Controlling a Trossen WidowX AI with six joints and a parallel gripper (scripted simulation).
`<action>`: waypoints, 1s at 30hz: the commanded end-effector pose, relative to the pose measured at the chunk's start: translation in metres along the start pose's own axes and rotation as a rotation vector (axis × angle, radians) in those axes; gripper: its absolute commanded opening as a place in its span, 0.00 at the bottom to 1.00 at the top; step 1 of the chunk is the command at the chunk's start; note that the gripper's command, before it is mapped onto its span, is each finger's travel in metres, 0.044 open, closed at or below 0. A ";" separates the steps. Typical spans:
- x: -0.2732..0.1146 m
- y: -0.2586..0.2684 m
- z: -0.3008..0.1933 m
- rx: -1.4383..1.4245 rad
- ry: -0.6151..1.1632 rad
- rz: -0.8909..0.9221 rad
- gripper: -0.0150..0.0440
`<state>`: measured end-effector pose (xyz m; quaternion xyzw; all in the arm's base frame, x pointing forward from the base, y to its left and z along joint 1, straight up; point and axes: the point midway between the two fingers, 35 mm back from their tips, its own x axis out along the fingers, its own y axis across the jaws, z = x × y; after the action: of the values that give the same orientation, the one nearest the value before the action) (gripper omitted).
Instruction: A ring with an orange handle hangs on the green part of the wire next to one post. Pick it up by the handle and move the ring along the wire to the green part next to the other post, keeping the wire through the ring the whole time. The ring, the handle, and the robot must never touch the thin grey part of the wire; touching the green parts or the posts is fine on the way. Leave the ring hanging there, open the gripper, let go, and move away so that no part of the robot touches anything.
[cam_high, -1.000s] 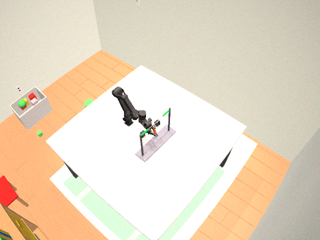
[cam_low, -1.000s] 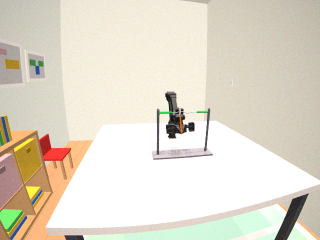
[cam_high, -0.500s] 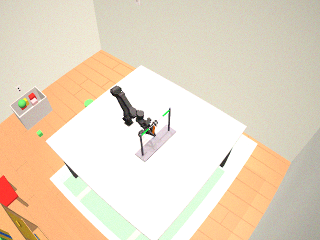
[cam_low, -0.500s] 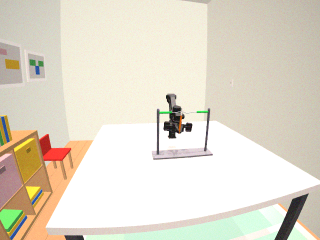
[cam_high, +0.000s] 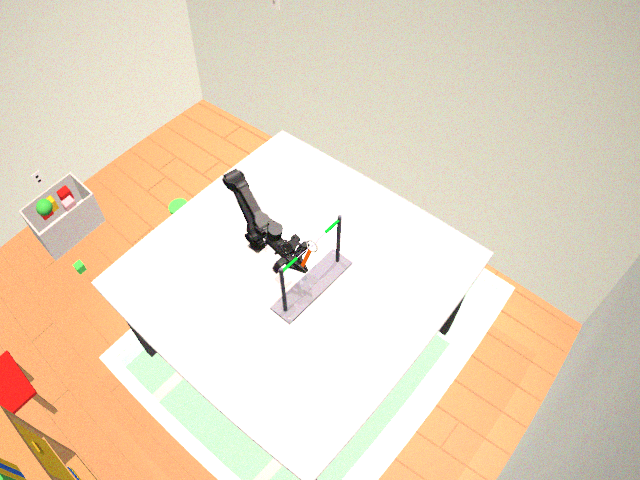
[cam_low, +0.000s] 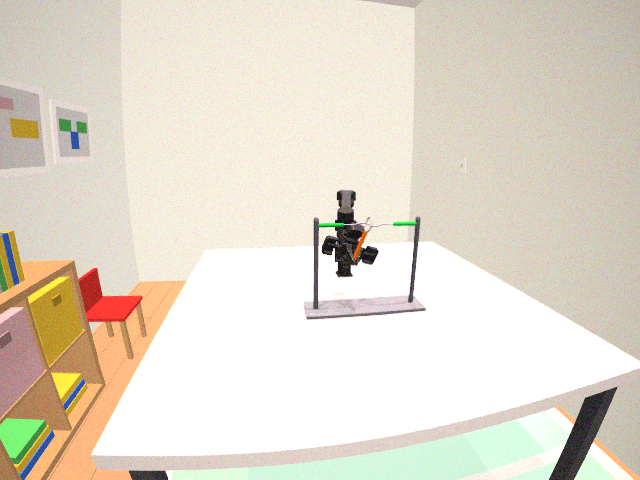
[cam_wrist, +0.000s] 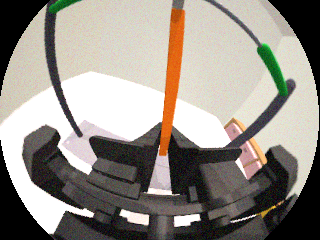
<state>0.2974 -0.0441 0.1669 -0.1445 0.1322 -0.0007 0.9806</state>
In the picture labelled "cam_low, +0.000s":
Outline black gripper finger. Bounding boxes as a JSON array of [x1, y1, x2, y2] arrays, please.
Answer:
[[338, 243, 355, 266], [355, 247, 365, 266]]

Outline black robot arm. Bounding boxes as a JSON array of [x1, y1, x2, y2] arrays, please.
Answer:
[[334, 190, 365, 278]]

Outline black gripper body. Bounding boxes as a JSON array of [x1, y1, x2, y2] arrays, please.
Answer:
[[321, 235, 379, 266]]

